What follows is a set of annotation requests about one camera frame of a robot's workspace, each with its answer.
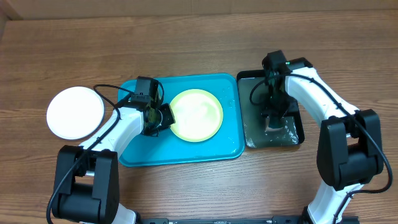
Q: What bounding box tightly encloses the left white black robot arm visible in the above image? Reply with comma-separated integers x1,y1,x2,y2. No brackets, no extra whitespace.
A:
46,103,175,223

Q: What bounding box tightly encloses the blue plastic tray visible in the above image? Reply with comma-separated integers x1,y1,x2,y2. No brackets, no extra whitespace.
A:
119,73,245,167

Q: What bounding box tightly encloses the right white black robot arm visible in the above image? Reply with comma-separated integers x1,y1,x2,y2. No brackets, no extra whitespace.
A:
262,54,386,223

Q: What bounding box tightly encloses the green dish sponge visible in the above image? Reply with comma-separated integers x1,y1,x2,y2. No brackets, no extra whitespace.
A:
266,116,284,131

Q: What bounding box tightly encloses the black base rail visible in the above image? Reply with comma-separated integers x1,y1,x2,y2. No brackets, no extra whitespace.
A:
83,215,359,224

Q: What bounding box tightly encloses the white plate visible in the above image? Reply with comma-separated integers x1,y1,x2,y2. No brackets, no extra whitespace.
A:
46,86,104,140

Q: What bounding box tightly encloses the yellow plate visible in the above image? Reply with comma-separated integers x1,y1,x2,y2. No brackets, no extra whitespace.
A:
170,89,223,142

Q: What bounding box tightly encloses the black water tray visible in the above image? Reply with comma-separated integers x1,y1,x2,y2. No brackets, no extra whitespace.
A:
237,70,305,148

